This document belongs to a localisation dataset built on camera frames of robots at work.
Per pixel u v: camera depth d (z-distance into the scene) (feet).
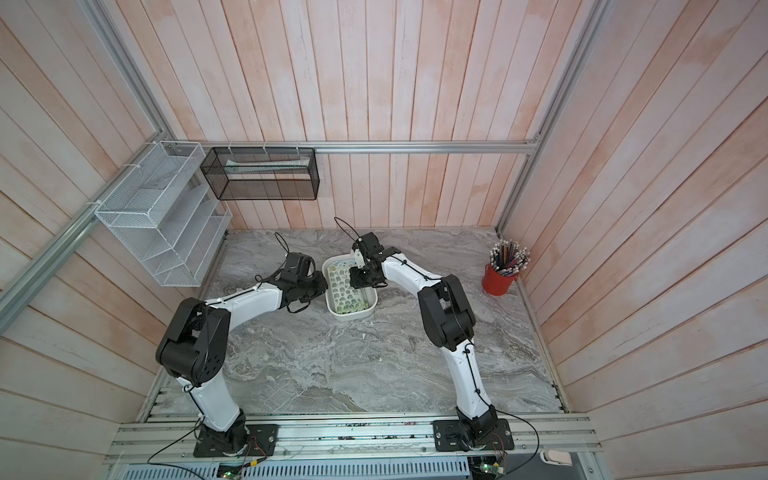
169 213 2.40
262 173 3.34
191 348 1.60
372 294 3.14
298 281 2.49
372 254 2.58
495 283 3.12
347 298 3.13
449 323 1.87
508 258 3.13
